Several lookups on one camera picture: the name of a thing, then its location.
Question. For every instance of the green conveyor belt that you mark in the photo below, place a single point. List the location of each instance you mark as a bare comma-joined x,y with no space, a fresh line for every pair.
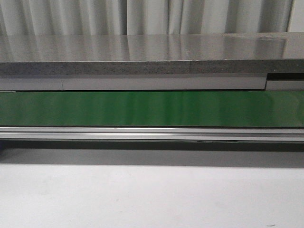
154,108

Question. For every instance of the grey stone slab shelf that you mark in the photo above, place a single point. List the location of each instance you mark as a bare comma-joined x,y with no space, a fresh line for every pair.
151,54

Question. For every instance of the white pleated curtain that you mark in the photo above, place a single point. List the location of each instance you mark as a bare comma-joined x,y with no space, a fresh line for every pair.
135,17

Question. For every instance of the grey rear conveyor rail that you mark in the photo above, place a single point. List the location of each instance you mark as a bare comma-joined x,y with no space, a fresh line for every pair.
213,81

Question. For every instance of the aluminium front conveyor rail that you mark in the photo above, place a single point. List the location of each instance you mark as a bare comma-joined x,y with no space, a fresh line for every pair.
212,134

